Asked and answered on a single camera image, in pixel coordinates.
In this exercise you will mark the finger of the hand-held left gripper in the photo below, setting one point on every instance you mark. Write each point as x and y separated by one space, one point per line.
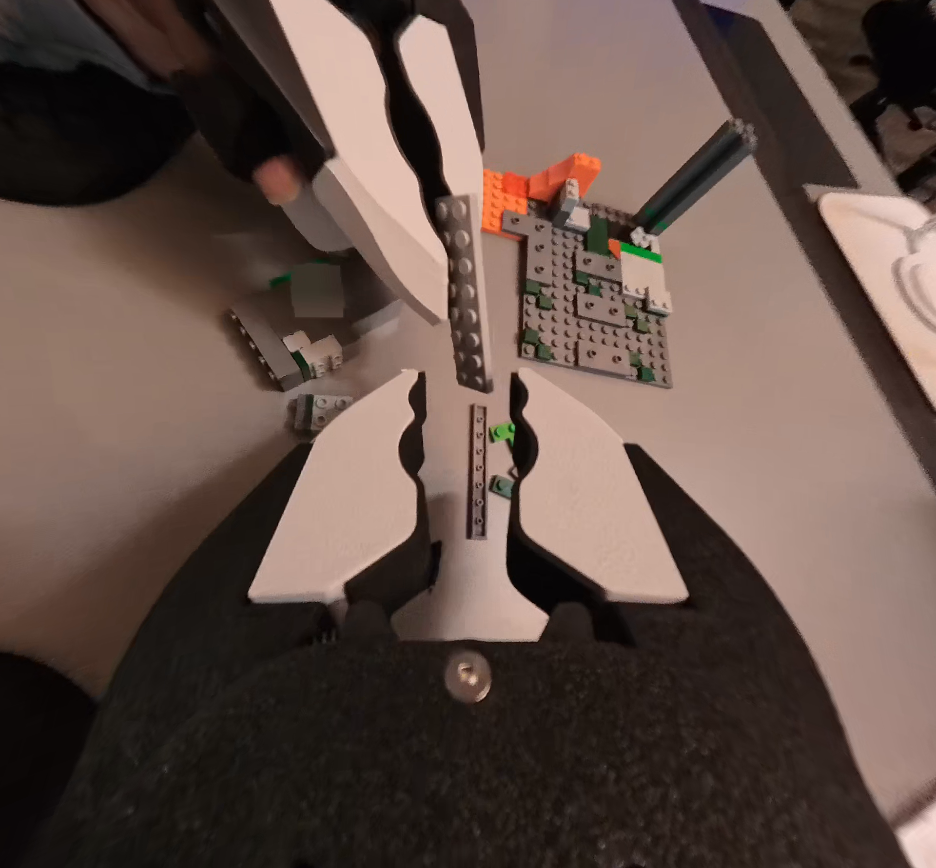
446 93
344 115

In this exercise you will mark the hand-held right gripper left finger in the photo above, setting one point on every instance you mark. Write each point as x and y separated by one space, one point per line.
344 517

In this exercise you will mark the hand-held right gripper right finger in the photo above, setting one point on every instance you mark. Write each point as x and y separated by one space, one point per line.
592 517

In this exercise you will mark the long grey lego plate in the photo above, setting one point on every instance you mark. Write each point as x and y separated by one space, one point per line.
468 298

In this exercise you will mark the partly built grey lego model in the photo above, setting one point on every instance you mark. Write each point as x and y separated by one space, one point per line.
585 298

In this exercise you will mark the small dark green lego plate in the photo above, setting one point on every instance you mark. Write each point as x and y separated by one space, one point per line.
502 486

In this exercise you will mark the small grey green-striped lego brick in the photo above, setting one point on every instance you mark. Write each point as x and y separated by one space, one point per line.
322 415

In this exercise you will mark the bright green corner lego plate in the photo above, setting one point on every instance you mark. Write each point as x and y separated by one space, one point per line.
503 434

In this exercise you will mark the narrow dark grey lego plate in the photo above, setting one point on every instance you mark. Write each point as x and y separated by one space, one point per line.
477 473

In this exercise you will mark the black mesh armrest pad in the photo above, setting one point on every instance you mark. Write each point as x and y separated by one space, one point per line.
80 144

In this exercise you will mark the white stand with wooden board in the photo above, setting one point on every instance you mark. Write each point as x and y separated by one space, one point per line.
885 276

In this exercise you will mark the black office chair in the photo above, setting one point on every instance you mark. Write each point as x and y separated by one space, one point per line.
896 56

